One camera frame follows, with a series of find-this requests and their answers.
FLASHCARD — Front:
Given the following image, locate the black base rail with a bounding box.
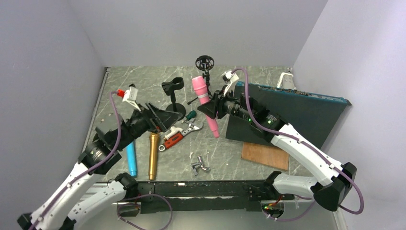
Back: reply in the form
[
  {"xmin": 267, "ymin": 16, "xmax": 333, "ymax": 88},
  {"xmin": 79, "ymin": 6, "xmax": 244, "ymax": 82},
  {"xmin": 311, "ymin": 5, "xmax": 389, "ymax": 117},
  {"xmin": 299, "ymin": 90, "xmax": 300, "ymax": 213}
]
[{"xmin": 120, "ymin": 180, "xmax": 296, "ymax": 214}]

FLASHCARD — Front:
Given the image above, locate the small metal clamp part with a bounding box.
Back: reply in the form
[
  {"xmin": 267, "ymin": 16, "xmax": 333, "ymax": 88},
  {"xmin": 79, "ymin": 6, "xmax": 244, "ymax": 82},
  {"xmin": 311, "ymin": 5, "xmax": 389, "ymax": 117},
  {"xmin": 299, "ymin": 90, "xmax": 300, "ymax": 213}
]
[{"xmin": 191, "ymin": 156, "xmax": 211, "ymax": 176}]

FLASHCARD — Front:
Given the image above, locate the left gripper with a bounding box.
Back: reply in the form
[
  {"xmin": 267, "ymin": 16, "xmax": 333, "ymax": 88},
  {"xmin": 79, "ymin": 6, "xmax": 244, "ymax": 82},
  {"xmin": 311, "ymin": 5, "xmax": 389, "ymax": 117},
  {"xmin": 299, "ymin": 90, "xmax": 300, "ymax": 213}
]
[{"xmin": 116, "ymin": 100, "xmax": 183, "ymax": 150}]

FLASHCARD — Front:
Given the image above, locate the red handle adjustable wrench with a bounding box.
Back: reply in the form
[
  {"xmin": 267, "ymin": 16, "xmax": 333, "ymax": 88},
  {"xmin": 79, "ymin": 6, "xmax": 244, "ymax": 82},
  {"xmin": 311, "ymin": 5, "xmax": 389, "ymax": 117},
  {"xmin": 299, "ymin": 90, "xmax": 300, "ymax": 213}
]
[{"xmin": 158, "ymin": 118, "xmax": 203, "ymax": 152}]

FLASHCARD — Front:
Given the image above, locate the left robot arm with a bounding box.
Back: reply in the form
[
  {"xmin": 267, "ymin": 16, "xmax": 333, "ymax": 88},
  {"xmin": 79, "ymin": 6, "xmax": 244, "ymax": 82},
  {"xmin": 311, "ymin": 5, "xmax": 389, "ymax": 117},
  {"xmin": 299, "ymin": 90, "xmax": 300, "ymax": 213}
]
[{"xmin": 17, "ymin": 103, "xmax": 182, "ymax": 230}]

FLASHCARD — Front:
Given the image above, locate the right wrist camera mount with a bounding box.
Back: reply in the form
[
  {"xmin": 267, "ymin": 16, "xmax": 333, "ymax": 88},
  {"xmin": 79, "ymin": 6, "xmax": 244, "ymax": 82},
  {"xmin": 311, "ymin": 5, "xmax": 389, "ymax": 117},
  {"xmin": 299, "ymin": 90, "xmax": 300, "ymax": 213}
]
[{"xmin": 221, "ymin": 70, "xmax": 239, "ymax": 96}]

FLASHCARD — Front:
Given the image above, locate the blue microphone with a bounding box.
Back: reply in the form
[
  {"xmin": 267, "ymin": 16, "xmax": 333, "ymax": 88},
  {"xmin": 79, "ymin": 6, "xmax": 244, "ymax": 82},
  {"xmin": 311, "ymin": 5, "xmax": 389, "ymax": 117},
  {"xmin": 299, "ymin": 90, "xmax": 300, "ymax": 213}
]
[{"xmin": 125, "ymin": 141, "xmax": 137, "ymax": 177}]

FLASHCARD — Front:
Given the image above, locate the green handle screwdriver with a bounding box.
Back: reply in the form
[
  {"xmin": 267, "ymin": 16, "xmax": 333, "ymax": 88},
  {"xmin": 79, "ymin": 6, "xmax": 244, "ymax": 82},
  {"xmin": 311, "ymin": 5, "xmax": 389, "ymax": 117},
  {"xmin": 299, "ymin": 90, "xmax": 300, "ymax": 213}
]
[{"xmin": 185, "ymin": 110, "xmax": 197, "ymax": 121}]

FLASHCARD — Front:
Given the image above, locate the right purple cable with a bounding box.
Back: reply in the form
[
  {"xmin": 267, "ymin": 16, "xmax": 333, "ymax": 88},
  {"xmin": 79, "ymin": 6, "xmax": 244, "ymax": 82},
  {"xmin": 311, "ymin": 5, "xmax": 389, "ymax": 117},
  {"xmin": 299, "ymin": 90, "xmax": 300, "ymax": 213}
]
[{"xmin": 231, "ymin": 67, "xmax": 365, "ymax": 222}]

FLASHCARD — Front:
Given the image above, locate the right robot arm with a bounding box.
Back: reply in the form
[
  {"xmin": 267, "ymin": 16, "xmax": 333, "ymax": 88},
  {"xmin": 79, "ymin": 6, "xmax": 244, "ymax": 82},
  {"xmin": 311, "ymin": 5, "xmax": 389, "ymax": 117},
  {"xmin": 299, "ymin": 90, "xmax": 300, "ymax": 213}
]
[{"xmin": 195, "ymin": 89, "xmax": 364, "ymax": 215}]

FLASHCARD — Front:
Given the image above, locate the white bracket behind switch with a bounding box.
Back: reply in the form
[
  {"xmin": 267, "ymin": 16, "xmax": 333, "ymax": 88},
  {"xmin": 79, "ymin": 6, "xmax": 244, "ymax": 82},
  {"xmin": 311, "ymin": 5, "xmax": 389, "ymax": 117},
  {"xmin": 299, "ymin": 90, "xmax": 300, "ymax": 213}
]
[{"xmin": 277, "ymin": 72, "xmax": 297, "ymax": 90}]

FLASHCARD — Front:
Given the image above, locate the blue mic round-base stand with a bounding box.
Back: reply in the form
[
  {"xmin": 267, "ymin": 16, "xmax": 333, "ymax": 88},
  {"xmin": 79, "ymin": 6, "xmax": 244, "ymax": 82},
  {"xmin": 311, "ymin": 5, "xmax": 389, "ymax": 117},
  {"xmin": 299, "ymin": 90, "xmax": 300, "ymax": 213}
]
[{"xmin": 161, "ymin": 77, "xmax": 186, "ymax": 118}]

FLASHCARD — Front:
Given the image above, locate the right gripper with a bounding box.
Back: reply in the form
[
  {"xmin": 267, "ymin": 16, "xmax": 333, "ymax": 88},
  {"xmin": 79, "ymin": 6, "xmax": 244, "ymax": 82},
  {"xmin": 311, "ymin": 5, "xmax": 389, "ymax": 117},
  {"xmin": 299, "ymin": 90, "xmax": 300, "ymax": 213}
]
[{"xmin": 199, "ymin": 85, "xmax": 254, "ymax": 122}]

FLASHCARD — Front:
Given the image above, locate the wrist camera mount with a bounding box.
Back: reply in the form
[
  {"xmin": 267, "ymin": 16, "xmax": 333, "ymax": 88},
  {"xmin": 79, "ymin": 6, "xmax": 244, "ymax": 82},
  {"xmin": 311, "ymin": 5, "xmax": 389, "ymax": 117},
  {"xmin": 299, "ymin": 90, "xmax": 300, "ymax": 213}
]
[
  {"xmin": 117, "ymin": 84, "xmax": 141, "ymax": 112},
  {"xmin": 221, "ymin": 70, "xmax": 239, "ymax": 96}
]

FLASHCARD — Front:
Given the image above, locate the pink microphone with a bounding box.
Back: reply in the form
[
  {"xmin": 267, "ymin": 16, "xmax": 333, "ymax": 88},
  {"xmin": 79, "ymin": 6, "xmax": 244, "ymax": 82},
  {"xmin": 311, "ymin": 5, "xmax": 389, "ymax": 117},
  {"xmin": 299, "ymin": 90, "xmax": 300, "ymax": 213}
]
[{"xmin": 191, "ymin": 76, "xmax": 220, "ymax": 139}]

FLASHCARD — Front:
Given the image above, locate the purple cable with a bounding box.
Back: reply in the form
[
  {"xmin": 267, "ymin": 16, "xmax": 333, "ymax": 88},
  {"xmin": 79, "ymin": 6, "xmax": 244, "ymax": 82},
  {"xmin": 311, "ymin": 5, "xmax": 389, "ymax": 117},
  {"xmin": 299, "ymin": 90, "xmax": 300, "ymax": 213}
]
[
  {"xmin": 28, "ymin": 91, "xmax": 173, "ymax": 230},
  {"xmin": 231, "ymin": 67, "xmax": 365, "ymax": 222}
]

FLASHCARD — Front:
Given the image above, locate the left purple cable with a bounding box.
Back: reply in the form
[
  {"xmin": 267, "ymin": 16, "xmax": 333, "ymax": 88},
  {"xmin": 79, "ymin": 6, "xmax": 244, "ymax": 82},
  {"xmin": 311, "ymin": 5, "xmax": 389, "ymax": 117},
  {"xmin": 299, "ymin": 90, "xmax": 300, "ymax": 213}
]
[{"xmin": 28, "ymin": 91, "xmax": 173, "ymax": 230}]

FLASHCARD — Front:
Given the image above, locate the white plastic faucet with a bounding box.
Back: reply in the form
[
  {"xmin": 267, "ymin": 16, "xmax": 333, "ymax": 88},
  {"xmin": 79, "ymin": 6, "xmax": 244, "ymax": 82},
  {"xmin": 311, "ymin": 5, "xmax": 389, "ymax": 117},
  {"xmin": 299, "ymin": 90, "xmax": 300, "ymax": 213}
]
[{"xmin": 164, "ymin": 126, "xmax": 183, "ymax": 140}]

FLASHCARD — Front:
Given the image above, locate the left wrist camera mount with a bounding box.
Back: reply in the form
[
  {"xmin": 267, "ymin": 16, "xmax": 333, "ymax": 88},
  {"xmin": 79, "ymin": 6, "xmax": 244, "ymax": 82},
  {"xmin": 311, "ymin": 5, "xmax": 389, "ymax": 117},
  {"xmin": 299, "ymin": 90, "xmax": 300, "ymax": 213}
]
[{"xmin": 117, "ymin": 84, "xmax": 141, "ymax": 112}]

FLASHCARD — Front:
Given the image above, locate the black tripod mic stand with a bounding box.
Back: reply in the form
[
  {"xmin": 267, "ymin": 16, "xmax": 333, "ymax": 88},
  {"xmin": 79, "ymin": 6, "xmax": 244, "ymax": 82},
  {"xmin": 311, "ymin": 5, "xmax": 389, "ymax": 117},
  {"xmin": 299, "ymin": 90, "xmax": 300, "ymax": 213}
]
[{"xmin": 195, "ymin": 55, "xmax": 214, "ymax": 99}]

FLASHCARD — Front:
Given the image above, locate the gold microphone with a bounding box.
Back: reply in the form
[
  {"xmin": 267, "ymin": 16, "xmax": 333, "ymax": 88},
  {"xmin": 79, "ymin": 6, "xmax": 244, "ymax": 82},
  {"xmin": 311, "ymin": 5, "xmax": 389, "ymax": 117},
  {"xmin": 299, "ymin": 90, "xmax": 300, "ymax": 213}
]
[{"xmin": 148, "ymin": 132, "xmax": 160, "ymax": 181}]

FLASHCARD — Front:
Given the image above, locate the wooden board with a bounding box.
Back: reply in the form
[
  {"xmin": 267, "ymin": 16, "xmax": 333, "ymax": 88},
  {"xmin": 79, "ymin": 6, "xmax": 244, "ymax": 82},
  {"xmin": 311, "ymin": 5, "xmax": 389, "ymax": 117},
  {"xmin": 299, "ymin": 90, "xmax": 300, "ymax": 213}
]
[{"xmin": 241, "ymin": 142, "xmax": 289, "ymax": 171}]

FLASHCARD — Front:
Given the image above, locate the black network switch box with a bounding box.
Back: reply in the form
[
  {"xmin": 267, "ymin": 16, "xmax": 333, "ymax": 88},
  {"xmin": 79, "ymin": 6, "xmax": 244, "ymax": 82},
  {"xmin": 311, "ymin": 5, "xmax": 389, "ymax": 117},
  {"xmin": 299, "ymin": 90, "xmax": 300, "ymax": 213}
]
[{"xmin": 226, "ymin": 83, "xmax": 352, "ymax": 149}]

